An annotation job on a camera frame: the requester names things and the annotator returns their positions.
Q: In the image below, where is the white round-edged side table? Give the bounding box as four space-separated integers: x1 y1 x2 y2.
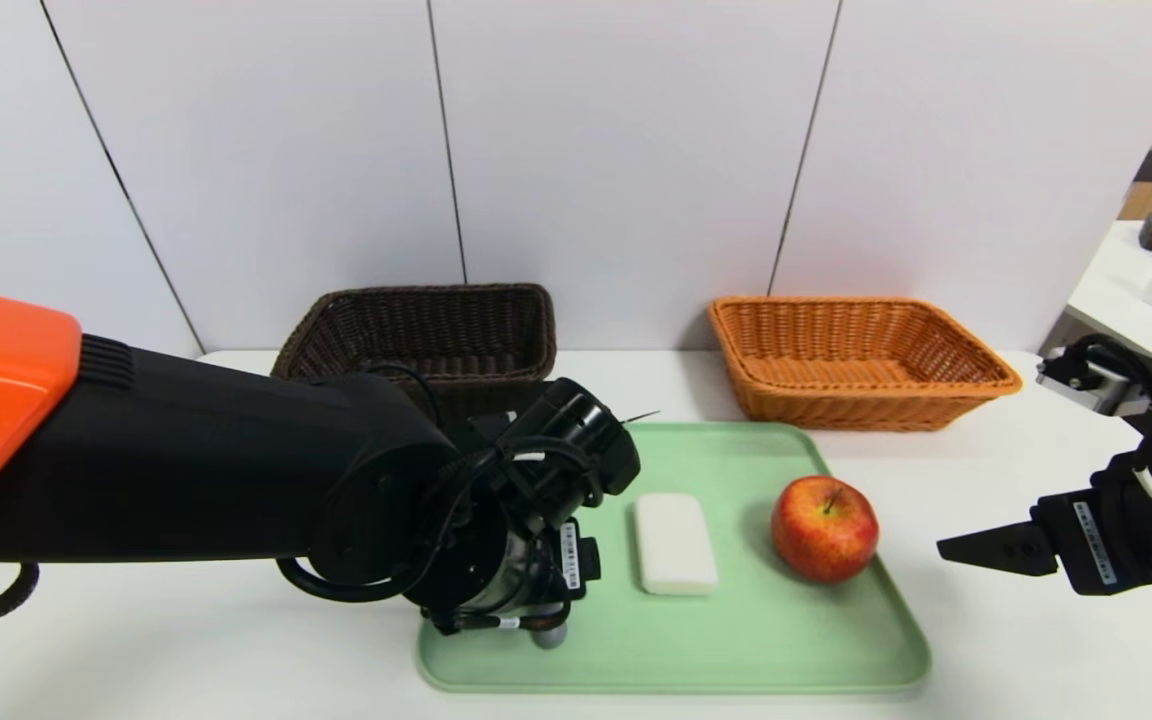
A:
1066 220 1152 351

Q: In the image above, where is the orange wicker basket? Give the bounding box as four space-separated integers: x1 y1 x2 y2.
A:
708 295 1023 433

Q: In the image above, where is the light green plastic tray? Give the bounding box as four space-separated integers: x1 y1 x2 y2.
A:
417 421 932 695

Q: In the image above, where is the white soap bar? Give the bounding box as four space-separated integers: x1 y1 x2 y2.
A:
634 492 720 597

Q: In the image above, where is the dark brown wicker basket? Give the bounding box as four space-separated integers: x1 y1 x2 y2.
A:
271 283 558 426

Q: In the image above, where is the red apple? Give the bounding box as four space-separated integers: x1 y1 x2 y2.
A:
771 475 880 585

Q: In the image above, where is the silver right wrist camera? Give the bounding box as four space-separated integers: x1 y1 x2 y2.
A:
1036 345 1152 419

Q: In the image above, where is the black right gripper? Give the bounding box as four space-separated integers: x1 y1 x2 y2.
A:
936 466 1152 596

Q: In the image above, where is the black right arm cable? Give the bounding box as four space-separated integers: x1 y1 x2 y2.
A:
1061 334 1152 386

